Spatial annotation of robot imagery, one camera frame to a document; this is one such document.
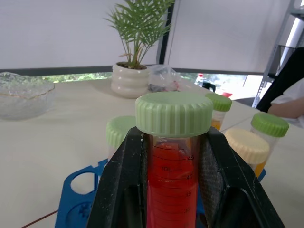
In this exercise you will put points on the pale green capped test tube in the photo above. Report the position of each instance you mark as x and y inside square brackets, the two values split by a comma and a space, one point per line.
[117, 133]

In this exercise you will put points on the green capped yellow tube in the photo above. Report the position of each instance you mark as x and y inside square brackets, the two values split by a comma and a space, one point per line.
[219, 104]

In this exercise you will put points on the person in black and white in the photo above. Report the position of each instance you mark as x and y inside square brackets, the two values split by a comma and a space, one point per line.
[287, 90]

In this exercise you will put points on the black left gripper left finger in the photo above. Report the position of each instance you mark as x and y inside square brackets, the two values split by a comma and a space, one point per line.
[114, 190]

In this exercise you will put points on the grey metal shelf frame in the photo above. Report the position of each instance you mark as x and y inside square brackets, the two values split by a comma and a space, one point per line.
[275, 54]

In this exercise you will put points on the blue test tube rack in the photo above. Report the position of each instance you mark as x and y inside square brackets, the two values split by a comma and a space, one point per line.
[73, 204]

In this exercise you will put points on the cream capped yellow tube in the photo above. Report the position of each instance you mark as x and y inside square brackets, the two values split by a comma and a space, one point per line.
[249, 147]

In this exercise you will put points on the green palm plant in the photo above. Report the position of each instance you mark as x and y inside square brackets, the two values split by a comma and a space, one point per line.
[139, 26]

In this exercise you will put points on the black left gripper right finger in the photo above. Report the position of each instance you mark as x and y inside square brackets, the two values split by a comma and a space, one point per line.
[240, 190]

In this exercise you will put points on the clear plastic bag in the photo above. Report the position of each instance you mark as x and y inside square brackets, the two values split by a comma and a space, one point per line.
[164, 79]

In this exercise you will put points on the white ribbed plant pot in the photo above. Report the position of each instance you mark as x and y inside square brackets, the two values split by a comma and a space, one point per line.
[129, 79]

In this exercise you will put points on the red liquid test tube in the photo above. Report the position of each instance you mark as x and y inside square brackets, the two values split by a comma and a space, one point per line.
[173, 114]

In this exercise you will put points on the clear glass bowl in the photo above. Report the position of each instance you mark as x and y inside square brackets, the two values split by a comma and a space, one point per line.
[22, 97]

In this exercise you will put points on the green capped clear tube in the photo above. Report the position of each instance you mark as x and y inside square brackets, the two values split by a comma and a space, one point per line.
[269, 124]

